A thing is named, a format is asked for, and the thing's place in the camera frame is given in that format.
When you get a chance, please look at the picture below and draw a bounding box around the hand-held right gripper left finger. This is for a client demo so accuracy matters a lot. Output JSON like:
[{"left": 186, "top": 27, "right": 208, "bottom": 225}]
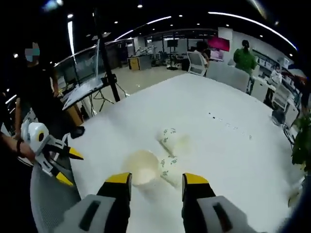
[{"left": 57, "top": 171, "right": 134, "bottom": 233}]

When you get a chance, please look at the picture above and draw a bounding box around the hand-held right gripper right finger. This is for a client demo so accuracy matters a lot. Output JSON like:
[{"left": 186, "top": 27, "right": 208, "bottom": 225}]
[{"left": 181, "top": 172, "right": 253, "bottom": 233}]

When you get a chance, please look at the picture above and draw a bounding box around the group of paper cups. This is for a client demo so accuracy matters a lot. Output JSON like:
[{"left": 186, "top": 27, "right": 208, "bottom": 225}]
[{"left": 122, "top": 127, "right": 192, "bottom": 189}]

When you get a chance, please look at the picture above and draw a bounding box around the person's left hand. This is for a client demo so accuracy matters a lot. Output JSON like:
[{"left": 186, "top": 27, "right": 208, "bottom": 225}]
[{"left": 21, "top": 142, "right": 37, "bottom": 162}]

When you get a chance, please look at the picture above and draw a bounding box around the grey mesh office chair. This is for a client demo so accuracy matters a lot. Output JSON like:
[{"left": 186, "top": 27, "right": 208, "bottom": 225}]
[{"left": 30, "top": 155, "right": 82, "bottom": 233}]

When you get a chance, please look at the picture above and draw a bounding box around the white table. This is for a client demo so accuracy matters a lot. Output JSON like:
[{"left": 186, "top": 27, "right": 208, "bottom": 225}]
[{"left": 68, "top": 73, "right": 304, "bottom": 233}]

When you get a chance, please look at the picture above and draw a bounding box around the open laptop on stand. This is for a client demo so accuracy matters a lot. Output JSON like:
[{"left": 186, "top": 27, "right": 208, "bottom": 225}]
[{"left": 57, "top": 38, "right": 105, "bottom": 112}]

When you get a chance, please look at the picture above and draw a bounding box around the black tripod stand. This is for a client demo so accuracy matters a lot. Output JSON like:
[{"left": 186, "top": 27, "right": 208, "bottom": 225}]
[{"left": 92, "top": 7, "right": 128, "bottom": 115}]

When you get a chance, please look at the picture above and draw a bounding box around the yellow cabinet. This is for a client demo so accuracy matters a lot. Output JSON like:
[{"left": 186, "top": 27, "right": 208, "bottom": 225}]
[{"left": 127, "top": 56, "right": 142, "bottom": 71}]

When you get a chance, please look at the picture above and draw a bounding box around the grey round device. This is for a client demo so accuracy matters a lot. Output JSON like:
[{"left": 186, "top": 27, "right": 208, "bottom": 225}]
[{"left": 271, "top": 109, "right": 287, "bottom": 126}]

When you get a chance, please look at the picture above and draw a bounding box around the green potted plant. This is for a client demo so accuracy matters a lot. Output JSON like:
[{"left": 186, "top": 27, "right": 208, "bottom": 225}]
[{"left": 287, "top": 113, "right": 311, "bottom": 208}]

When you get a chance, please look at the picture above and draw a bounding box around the grey chair back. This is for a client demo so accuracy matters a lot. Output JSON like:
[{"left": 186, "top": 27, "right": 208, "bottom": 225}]
[{"left": 206, "top": 61, "right": 251, "bottom": 93}]

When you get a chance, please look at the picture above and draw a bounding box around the white office chair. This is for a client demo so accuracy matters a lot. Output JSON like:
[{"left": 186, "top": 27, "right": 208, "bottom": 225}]
[
  {"left": 187, "top": 51, "right": 207, "bottom": 77},
  {"left": 271, "top": 83, "right": 293, "bottom": 110}
]

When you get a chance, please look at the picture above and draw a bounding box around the black screen on stand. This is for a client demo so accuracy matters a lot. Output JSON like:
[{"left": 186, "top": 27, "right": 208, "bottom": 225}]
[{"left": 166, "top": 39, "right": 179, "bottom": 69}]

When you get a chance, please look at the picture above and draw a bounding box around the pink display screen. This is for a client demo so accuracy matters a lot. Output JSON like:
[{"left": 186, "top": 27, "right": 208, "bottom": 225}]
[{"left": 207, "top": 36, "right": 231, "bottom": 52}]

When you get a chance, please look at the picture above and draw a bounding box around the black cable on table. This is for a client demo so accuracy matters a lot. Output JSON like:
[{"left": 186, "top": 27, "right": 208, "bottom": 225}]
[{"left": 282, "top": 123, "right": 296, "bottom": 147}]

